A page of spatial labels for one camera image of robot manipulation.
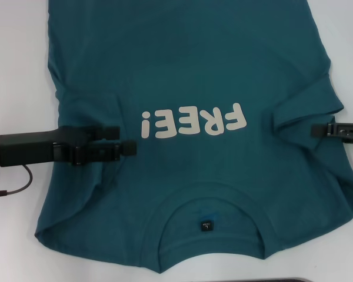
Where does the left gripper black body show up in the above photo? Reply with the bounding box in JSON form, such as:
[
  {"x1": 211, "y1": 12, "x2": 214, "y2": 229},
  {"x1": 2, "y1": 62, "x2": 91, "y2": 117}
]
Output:
[{"x1": 0, "y1": 125, "x2": 95, "y2": 168}]

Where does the teal T-shirt with FREE print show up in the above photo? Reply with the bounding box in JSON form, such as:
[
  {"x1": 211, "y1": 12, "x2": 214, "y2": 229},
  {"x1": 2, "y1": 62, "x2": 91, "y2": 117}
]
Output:
[{"x1": 34, "y1": 0, "x2": 353, "y2": 265}]

